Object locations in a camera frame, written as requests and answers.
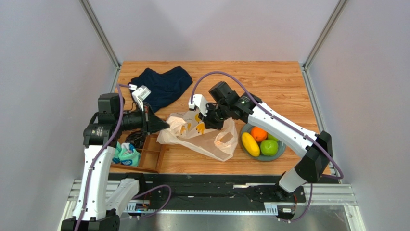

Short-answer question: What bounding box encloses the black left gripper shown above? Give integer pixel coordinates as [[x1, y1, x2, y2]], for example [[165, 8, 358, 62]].
[[115, 103, 169, 135]]

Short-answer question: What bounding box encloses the translucent plastic bag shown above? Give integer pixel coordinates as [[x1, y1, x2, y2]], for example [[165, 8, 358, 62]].
[[157, 111, 238, 162]]

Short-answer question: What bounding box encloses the yellow fake lemon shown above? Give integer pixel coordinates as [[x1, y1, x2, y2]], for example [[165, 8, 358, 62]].
[[241, 132, 260, 157]]

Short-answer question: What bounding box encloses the orange fake fruit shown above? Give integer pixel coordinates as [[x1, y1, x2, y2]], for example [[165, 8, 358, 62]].
[[250, 127, 268, 142]]

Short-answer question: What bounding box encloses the green fake pear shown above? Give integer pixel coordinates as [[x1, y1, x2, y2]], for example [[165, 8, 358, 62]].
[[267, 133, 279, 141]]

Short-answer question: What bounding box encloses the green fake apple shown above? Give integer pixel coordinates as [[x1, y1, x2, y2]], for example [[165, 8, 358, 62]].
[[260, 140, 279, 156]]

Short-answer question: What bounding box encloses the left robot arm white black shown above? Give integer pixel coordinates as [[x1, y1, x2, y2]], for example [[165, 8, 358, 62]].
[[61, 93, 169, 231]]

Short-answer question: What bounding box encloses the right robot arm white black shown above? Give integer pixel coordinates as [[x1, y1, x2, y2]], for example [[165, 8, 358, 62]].
[[188, 81, 333, 193]]

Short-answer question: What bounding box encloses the brown wooden divider tray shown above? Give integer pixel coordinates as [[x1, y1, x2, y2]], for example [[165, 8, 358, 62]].
[[110, 132, 166, 173]]

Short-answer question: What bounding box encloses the grey round plate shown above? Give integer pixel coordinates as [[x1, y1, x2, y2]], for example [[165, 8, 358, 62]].
[[240, 124, 286, 162]]

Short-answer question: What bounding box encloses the navy blue cloth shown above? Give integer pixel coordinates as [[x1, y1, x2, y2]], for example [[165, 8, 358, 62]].
[[129, 66, 193, 112]]

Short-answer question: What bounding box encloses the teal white rolled sock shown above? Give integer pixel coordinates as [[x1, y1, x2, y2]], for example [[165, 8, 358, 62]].
[[119, 143, 141, 167]]

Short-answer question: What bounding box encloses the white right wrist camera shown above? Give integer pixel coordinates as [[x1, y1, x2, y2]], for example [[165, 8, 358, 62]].
[[188, 94, 208, 117]]

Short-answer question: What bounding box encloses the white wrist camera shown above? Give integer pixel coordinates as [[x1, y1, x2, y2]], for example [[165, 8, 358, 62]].
[[129, 84, 151, 111], [188, 94, 208, 117]]

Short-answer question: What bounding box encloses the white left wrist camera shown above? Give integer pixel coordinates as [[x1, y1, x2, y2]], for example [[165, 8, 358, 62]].
[[129, 84, 151, 111]]

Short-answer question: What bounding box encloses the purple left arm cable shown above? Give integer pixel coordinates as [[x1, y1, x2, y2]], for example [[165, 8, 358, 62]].
[[73, 83, 134, 231]]

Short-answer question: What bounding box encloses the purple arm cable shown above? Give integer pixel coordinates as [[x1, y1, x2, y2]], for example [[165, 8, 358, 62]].
[[73, 83, 134, 231], [190, 71, 344, 180]]

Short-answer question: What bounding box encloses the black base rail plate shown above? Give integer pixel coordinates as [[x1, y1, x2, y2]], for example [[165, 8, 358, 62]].
[[108, 172, 309, 212]]

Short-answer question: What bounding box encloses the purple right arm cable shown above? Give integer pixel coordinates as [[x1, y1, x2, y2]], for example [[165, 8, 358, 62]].
[[190, 71, 344, 180]]

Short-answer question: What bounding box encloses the left aluminium frame post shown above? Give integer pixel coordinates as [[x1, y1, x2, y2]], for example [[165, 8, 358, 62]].
[[79, 0, 121, 70]]

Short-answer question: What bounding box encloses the aluminium frame post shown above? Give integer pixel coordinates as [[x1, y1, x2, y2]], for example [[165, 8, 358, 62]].
[[79, 0, 121, 70], [303, 0, 349, 71]]

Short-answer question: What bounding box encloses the right aluminium frame post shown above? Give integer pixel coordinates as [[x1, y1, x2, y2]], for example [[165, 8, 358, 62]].
[[303, 0, 349, 71]]

